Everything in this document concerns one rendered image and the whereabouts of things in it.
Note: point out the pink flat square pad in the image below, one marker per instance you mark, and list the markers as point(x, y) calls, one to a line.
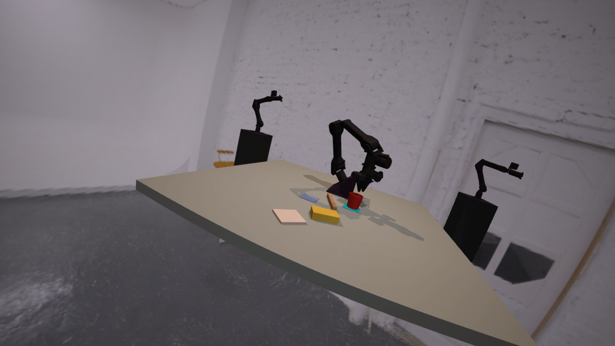
point(288, 216)

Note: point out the dark red cup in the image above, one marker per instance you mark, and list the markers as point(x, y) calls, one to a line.
point(354, 200)

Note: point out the long wooden bar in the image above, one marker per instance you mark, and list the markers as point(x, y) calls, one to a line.
point(331, 201)

